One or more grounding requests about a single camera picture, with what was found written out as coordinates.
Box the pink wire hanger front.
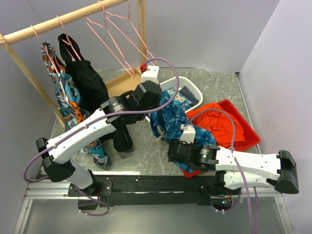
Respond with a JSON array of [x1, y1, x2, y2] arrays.
[[85, 0, 135, 77]]

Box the blue shark print shorts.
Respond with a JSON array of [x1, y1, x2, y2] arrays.
[[149, 103, 219, 172]]

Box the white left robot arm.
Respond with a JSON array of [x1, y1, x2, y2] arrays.
[[36, 80, 162, 196]]

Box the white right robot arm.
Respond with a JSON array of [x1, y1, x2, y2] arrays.
[[168, 140, 299, 195]]

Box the blue floral shorts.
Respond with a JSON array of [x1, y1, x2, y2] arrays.
[[160, 88, 193, 111]]

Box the black sport shorts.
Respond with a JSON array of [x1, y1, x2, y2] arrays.
[[59, 44, 133, 152]]

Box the orange blue patterned shorts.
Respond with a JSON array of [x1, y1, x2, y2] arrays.
[[40, 41, 113, 167]]

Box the wooden clothes rack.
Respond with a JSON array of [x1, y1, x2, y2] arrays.
[[0, 0, 156, 129]]

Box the dark navy folded garment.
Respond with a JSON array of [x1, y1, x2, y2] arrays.
[[179, 86, 198, 105]]

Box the white perforated plastic basket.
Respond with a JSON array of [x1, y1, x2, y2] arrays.
[[160, 76, 203, 113]]

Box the red plastic tray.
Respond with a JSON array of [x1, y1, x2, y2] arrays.
[[182, 99, 261, 179]]

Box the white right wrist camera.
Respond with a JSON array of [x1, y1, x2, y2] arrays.
[[180, 124, 195, 143]]

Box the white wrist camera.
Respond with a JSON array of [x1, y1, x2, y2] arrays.
[[180, 124, 195, 143], [140, 63, 160, 84]]

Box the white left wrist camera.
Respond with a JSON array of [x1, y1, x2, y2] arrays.
[[140, 63, 160, 84]]

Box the empty pink wire hanger rear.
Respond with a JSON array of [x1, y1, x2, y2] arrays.
[[105, 0, 154, 64]]

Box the pink wire hanger with black shorts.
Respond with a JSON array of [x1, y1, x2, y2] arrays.
[[57, 16, 84, 61]]

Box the pink wire hanger far left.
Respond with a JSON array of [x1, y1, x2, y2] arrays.
[[30, 25, 59, 73]]

